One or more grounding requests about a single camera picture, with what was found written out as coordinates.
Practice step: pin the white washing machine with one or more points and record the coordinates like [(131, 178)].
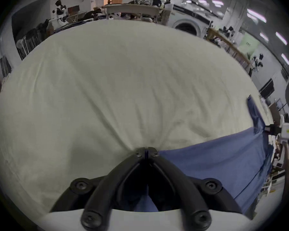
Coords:
[(186, 26)]

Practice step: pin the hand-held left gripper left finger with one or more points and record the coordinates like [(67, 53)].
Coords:
[(103, 189)]

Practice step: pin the bed with beige sheet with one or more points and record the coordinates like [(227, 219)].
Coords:
[(110, 85)]

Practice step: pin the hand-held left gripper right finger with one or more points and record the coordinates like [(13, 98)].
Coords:
[(185, 189)]

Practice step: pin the black and white humanoid robot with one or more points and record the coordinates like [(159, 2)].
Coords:
[(258, 62), (59, 11)]

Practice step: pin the pale wooden table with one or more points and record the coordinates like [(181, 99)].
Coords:
[(134, 8)]

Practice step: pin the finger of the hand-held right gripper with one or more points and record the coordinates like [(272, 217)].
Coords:
[(272, 129)]

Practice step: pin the long wooden table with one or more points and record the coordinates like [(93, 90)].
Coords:
[(227, 44)]

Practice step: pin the blue garment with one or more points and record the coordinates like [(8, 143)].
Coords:
[(219, 157)]

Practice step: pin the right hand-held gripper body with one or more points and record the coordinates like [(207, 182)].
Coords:
[(288, 131)]

